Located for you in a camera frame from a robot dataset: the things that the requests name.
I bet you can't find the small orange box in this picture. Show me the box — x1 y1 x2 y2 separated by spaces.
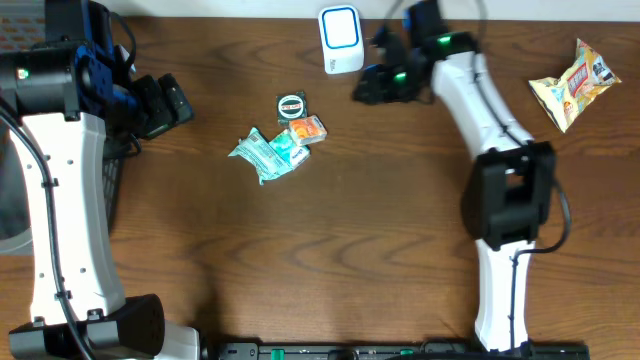
289 115 328 146

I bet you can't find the dark green round-logo packet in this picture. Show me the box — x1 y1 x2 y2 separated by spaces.
276 91 308 127

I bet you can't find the teal white candy packet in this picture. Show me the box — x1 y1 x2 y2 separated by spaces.
269 129 311 170

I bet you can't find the yellow snack bag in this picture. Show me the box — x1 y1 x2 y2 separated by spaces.
528 38 622 133

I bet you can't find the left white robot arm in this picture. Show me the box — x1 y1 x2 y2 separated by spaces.
1 1 208 359

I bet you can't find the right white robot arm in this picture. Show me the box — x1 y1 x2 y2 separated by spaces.
352 1 555 356

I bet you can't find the grey plastic mesh basket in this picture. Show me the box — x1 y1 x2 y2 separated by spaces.
0 0 124 256

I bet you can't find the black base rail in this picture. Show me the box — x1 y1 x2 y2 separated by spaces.
200 340 591 360

